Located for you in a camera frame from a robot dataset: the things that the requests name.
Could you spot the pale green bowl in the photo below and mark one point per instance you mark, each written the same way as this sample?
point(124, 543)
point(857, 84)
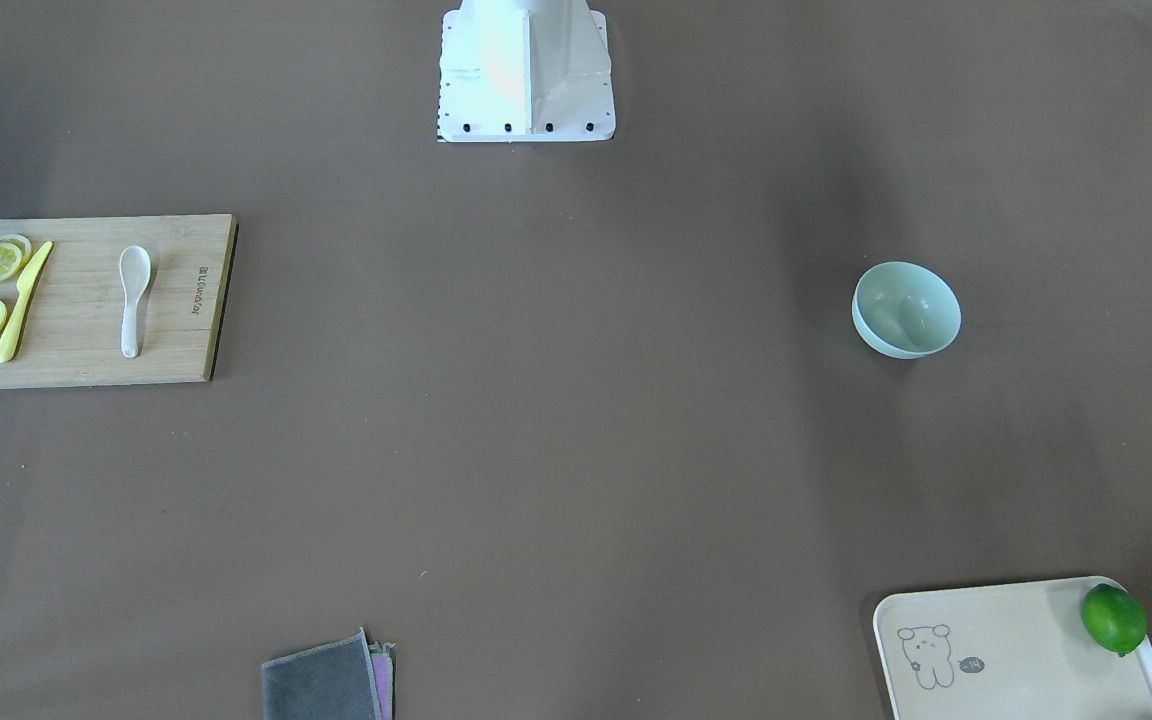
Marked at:
point(905, 311)

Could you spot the half hidden lemon slice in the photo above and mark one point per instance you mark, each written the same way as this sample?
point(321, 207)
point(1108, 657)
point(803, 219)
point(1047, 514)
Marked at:
point(22, 243)

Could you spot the white ceramic spoon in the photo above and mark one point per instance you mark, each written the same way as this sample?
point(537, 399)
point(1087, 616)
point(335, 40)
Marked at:
point(135, 269)

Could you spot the yellow plastic knife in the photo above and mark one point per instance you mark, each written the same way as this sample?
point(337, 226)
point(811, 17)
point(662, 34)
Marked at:
point(25, 284)

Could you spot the green lime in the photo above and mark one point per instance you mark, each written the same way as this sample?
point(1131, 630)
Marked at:
point(1113, 619)

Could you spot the cream tray with bear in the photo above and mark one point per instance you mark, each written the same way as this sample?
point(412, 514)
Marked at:
point(1006, 651)

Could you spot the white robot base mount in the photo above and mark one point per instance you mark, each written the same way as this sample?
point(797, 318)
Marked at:
point(525, 71)

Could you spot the grey folded cloth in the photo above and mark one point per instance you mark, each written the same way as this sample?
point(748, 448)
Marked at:
point(348, 679)

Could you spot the bamboo cutting board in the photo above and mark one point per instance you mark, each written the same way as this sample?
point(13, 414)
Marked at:
point(72, 334)

